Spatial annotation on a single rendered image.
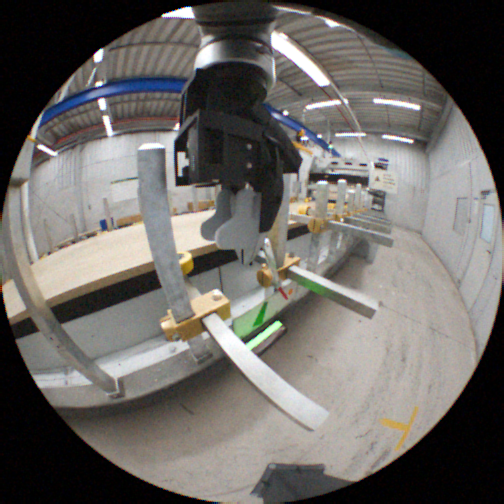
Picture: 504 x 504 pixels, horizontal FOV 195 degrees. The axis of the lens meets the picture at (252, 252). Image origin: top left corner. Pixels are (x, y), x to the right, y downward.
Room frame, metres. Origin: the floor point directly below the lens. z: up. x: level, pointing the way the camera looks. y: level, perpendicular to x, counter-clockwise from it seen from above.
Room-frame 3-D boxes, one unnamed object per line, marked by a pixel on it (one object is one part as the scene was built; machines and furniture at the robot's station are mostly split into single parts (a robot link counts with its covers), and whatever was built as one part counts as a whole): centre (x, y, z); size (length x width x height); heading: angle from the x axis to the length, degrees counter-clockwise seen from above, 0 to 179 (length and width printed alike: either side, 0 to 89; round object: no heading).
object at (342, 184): (0.67, -0.44, 0.90); 0.03 x 0.03 x 0.48; 41
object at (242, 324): (0.30, -0.05, 0.75); 0.26 x 0.01 x 0.10; 131
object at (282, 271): (0.35, -0.08, 0.85); 0.13 x 0.06 x 0.05; 131
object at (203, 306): (0.19, 0.11, 0.84); 0.13 x 0.06 x 0.05; 131
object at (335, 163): (2.65, -1.87, 0.95); 1.65 x 0.70 x 1.90; 41
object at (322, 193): (0.50, -0.25, 0.86); 0.03 x 0.03 x 0.48; 41
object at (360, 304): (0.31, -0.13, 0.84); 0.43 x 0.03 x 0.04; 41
